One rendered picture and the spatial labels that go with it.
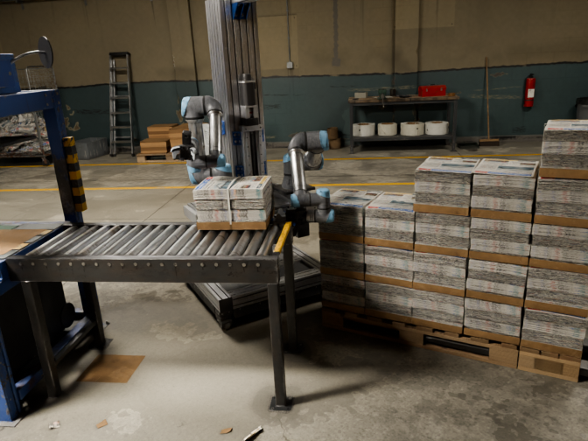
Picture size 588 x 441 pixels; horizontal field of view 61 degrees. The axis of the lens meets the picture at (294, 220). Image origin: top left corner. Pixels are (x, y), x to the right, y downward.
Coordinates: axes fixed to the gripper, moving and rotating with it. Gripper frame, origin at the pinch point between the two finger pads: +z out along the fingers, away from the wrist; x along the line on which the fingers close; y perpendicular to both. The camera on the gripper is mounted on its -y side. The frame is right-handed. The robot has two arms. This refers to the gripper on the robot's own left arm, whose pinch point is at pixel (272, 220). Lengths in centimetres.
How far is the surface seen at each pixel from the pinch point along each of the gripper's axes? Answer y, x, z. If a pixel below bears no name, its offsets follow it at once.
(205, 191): 24.0, 23.8, 30.0
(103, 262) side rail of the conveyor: 0, 63, 71
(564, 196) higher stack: 20, 29, -145
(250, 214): 10.8, 23.6, 6.9
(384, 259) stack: -25, -2, -64
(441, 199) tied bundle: 14, 8, -92
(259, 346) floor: -78, 9, 11
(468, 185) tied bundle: 22, 12, -105
